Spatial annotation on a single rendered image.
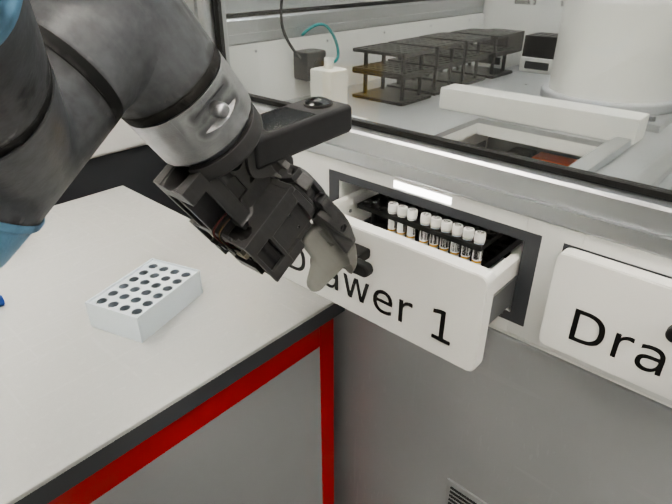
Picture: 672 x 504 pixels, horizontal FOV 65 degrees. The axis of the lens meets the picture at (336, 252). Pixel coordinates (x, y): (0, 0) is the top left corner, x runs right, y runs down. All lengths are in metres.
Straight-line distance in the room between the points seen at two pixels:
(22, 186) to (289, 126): 0.21
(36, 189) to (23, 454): 0.38
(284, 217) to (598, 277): 0.30
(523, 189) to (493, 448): 0.36
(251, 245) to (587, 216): 0.32
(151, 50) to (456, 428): 0.62
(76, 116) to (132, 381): 0.41
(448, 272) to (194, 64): 0.29
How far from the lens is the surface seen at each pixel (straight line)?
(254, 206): 0.41
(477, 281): 0.49
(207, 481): 0.75
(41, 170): 0.27
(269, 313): 0.72
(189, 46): 0.33
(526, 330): 0.63
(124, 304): 0.72
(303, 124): 0.43
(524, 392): 0.68
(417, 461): 0.88
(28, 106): 0.22
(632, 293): 0.55
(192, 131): 0.35
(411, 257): 0.52
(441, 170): 0.61
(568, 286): 0.56
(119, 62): 0.31
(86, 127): 0.30
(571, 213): 0.55
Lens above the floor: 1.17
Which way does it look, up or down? 29 degrees down
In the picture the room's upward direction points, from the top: straight up
